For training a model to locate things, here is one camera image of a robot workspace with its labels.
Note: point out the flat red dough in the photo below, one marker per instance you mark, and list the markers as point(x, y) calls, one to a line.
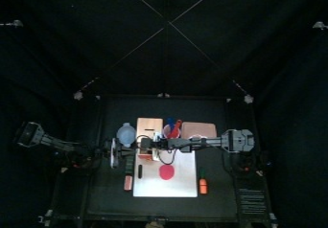
point(166, 172)

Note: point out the white utensil cup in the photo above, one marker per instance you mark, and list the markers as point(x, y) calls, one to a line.
point(167, 131)

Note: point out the pink rectangular block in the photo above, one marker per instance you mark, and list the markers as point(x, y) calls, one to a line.
point(127, 183)

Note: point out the small black stick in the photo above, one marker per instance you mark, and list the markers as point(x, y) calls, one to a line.
point(139, 171)

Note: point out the pinkish brown board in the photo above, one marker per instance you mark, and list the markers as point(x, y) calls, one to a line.
point(198, 130)

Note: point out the wooden drawer box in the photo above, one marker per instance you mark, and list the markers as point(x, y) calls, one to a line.
point(149, 126)

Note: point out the white cutting board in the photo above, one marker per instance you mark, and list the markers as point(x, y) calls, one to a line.
point(179, 180)

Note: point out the red plastic utensil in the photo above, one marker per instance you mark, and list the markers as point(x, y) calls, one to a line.
point(175, 129)

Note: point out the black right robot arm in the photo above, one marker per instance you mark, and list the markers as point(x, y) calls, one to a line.
point(222, 141)

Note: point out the blue plastic utensil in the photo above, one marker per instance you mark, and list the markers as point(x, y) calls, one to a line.
point(170, 123)

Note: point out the white text label sticker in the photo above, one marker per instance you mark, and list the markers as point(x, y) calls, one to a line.
point(252, 202)

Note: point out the wooden drawer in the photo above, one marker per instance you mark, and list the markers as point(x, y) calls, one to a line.
point(144, 155)

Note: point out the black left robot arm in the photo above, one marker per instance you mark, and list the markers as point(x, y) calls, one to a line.
point(55, 144)

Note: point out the orange and green toy tool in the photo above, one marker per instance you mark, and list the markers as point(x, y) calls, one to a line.
point(202, 186)

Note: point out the silver frame clamp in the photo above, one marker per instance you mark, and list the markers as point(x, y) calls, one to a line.
point(248, 99)
point(78, 95)
point(162, 95)
point(16, 23)
point(319, 25)

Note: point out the light blue bowl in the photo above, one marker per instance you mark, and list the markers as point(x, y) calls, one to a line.
point(126, 134)

